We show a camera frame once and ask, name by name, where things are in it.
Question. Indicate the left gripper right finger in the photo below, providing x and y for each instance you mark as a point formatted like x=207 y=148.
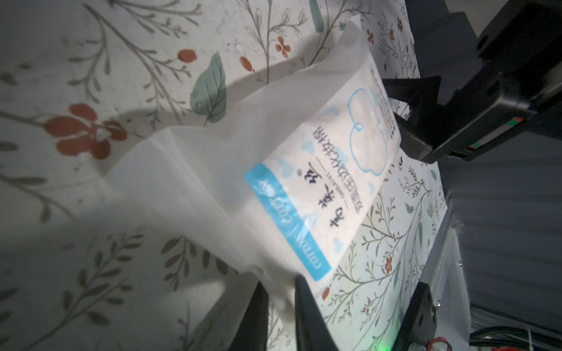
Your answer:
x=311 y=331

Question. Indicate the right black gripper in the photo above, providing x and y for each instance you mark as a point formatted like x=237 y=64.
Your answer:
x=518 y=89

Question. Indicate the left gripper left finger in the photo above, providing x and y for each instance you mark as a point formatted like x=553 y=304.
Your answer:
x=252 y=334

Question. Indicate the floral table mat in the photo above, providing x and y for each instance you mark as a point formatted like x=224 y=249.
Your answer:
x=82 y=82

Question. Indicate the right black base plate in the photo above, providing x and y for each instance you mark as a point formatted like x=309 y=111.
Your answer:
x=419 y=324

